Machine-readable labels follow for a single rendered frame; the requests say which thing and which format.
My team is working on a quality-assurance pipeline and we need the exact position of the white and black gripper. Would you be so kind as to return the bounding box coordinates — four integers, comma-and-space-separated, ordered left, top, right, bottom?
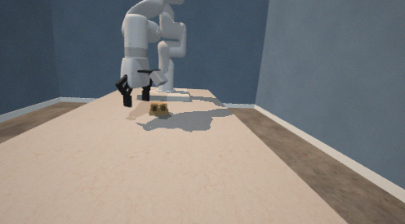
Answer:
115, 56, 153, 108

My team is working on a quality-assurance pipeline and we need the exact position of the tan calendar cube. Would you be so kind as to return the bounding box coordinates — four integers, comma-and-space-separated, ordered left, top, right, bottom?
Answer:
159, 103, 167, 111
150, 103, 158, 111

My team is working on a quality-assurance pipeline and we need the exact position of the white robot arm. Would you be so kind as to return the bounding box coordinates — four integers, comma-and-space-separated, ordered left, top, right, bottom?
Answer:
122, 0, 187, 92

